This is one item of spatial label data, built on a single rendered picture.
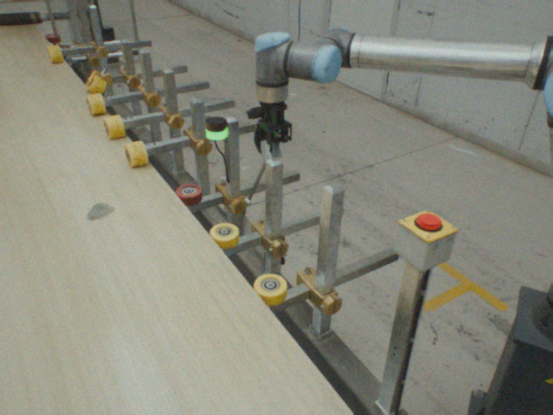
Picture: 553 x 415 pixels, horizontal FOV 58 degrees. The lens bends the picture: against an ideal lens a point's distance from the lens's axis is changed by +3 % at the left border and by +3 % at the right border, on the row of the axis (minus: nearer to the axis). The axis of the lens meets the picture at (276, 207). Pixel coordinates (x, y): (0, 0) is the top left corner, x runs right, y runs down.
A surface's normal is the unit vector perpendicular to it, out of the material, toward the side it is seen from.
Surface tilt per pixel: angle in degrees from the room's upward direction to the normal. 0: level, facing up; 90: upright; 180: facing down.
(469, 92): 90
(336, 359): 0
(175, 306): 0
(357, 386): 0
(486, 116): 90
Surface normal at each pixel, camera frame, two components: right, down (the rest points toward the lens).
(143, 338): 0.01, -0.83
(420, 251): -0.85, 0.28
